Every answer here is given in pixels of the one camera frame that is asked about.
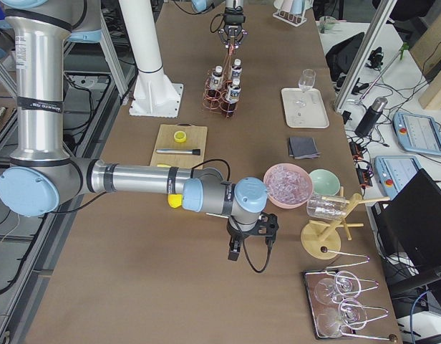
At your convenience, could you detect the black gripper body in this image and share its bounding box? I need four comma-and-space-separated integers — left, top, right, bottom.
218, 12, 247, 42
227, 212, 278, 247

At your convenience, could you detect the copper wire bottle basket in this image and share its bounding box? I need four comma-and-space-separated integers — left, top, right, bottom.
203, 49, 243, 118

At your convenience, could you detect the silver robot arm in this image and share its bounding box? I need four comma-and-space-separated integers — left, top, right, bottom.
0, 1, 278, 260

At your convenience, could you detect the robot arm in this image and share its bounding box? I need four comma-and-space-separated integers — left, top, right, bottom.
190, 0, 248, 51

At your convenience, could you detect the pink bowl with ice cubes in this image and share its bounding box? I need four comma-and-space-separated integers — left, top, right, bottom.
263, 163, 314, 209

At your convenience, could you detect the wooden cup tree stand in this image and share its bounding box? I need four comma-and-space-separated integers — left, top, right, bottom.
301, 193, 390, 259

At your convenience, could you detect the clear glass jar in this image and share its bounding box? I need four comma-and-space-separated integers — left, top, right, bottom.
306, 193, 349, 220

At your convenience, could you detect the white rack with cups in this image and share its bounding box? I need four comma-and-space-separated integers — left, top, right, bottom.
273, 0, 308, 27

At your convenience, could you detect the mint green bowl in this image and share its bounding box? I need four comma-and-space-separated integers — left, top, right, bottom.
309, 169, 341, 196

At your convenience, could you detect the yellow lemon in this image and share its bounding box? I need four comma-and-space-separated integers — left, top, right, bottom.
168, 193, 183, 209

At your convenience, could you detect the clear wine glass upright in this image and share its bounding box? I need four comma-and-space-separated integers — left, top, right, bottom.
296, 69, 316, 108

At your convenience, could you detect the dark grey folded cloth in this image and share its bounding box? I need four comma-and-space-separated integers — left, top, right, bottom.
288, 136, 320, 159

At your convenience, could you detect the white rectangular tray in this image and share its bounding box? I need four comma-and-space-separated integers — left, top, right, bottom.
281, 87, 329, 129

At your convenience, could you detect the clear hanging wine glass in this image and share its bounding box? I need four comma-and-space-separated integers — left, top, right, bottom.
314, 271, 361, 305
316, 300, 367, 338

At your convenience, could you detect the bamboo cutting board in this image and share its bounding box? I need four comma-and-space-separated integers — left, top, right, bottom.
150, 124, 208, 168

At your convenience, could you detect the yellow lemon squeezer cup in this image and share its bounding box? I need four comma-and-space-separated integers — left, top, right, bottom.
173, 130, 187, 143

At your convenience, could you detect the black mirrored tray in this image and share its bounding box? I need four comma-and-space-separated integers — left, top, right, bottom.
301, 268, 382, 341

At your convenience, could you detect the blue teach pendant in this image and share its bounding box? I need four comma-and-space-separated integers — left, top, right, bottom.
393, 111, 441, 156
374, 156, 422, 199

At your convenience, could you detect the black thermos bottle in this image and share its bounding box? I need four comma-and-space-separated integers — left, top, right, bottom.
354, 97, 388, 138

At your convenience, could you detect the black laptop monitor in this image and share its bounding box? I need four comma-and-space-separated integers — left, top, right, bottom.
371, 169, 441, 303

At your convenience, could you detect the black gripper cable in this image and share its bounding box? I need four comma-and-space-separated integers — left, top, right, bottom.
229, 221, 273, 274

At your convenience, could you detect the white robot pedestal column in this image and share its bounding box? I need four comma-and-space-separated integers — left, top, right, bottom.
120, 0, 183, 118

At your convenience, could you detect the wire wine glass rack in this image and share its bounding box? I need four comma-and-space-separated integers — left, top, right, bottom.
318, 264, 398, 343

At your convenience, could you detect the aluminium frame post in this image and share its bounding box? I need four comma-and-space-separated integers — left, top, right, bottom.
334, 0, 397, 114

